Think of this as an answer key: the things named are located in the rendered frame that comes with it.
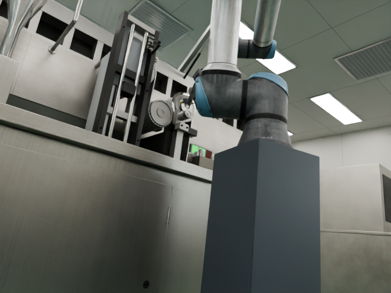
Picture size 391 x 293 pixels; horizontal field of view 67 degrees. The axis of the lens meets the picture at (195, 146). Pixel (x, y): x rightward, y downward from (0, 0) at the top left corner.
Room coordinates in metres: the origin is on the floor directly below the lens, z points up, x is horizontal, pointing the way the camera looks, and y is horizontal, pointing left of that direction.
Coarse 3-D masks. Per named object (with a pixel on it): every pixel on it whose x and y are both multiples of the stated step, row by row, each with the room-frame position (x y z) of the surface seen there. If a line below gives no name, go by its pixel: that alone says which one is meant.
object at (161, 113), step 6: (156, 102) 1.20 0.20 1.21; (162, 102) 1.22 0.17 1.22; (150, 108) 1.18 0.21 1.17; (156, 108) 1.20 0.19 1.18; (162, 108) 1.21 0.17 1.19; (168, 108) 1.24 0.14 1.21; (150, 114) 1.18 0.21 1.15; (156, 114) 1.20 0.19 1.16; (162, 114) 1.22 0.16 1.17; (168, 114) 1.24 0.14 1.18; (156, 120) 1.20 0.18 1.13; (162, 120) 1.23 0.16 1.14; (168, 120) 1.25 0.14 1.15
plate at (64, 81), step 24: (0, 24) 1.06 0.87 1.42; (24, 48) 1.13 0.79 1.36; (24, 72) 1.15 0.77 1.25; (48, 72) 1.20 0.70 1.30; (72, 72) 1.26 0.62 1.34; (96, 72) 1.33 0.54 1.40; (24, 96) 1.16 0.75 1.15; (48, 96) 1.22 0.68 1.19; (72, 96) 1.28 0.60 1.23; (120, 120) 1.45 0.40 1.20; (216, 144) 1.89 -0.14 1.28
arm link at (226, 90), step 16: (224, 0) 0.66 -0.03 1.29; (240, 0) 0.67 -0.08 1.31; (224, 16) 0.67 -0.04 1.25; (240, 16) 0.70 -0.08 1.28; (224, 32) 0.69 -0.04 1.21; (224, 48) 0.70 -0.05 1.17; (208, 64) 0.74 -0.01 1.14; (224, 64) 0.72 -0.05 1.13; (208, 80) 0.73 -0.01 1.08; (224, 80) 0.72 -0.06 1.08; (240, 80) 0.74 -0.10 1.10; (208, 96) 0.74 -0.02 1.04; (224, 96) 0.73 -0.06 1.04; (240, 96) 0.73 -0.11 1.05; (208, 112) 0.78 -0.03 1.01; (224, 112) 0.77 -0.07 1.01
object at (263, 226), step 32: (224, 160) 0.77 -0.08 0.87; (256, 160) 0.64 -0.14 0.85; (288, 160) 0.68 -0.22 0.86; (224, 192) 0.75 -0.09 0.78; (256, 192) 0.64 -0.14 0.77; (288, 192) 0.68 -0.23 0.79; (224, 224) 0.74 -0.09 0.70; (256, 224) 0.64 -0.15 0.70; (288, 224) 0.68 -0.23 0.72; (224, 256) 0.73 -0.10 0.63; (256, 256) 0.64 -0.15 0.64; (288, 256) 0.68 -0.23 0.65; (320, 256) 0.72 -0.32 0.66; (224, 288) 0.72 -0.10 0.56; (256, 288) 0.65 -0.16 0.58; (288, 288) 0.68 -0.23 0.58; (320, 288) 0.72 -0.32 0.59
